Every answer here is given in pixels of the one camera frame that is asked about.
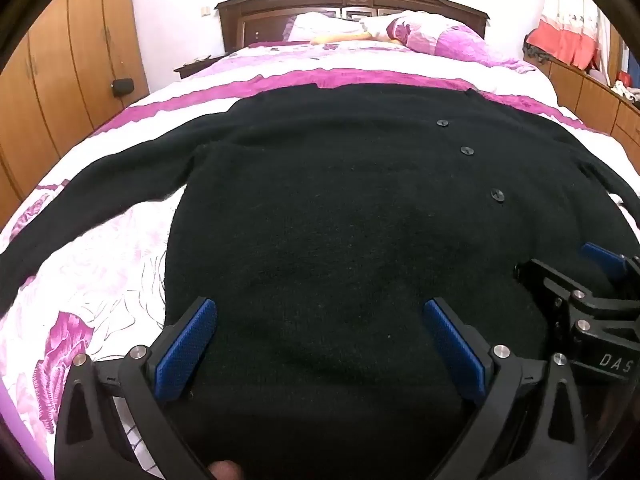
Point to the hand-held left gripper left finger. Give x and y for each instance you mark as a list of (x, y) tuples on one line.
[(187, 350)]

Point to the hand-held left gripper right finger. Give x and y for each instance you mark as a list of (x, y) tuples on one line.
[(452, 350)]

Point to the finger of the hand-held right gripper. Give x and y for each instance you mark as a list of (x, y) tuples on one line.
[(605, 260), (555, 290)]

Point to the black knit cardigan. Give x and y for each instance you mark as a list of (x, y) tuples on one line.
[(320, 235)]

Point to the floral pink bed sheet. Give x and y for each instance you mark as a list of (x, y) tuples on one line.
[(115, 260)]

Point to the low wooden cabinet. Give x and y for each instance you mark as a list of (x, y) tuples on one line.
[(590, 95)]

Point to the dark cloth pile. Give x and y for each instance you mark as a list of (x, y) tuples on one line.
[(535, 52)]

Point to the cream curtain with red hem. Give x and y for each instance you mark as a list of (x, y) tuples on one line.
[(565, 35)]

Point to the floral purple quilt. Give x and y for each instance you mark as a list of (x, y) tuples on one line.
[(440, 40)]

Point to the dark wooden nightstand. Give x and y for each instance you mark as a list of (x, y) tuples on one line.
[(197, 66)]

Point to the wooden wardrobe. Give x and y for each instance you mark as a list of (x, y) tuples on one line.
[(65, 60)]

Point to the pale pink pillow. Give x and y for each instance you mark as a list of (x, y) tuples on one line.
[(320, 25)]

